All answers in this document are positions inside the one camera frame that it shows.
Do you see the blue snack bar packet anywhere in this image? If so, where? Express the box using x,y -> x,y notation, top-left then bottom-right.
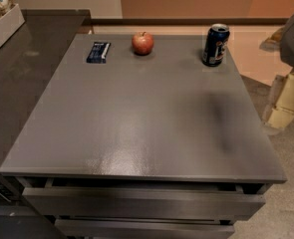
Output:
86,42 -> 111,64

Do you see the white tray box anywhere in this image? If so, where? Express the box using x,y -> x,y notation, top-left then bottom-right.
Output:
0,4 -> 25,48

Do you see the grey metal drawer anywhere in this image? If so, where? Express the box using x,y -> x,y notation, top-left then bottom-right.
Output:
23,187 -> 265,220
55,220 -> 234,239

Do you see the blue pepsi can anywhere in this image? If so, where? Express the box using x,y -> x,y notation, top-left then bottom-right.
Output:
202,23 -> 230,67

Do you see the lower grey metal drawer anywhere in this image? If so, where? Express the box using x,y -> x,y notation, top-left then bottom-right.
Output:
55,220 -> 234,239

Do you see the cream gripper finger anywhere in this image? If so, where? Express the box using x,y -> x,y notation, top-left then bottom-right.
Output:
269,72 -> 294,129
262,75 -> 286,123

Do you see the upper grey metal drawer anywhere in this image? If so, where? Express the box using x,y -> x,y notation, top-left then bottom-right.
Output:
23,187 -> 265,220

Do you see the red apple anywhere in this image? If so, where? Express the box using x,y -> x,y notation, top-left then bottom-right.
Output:
132,32 -> 153,55

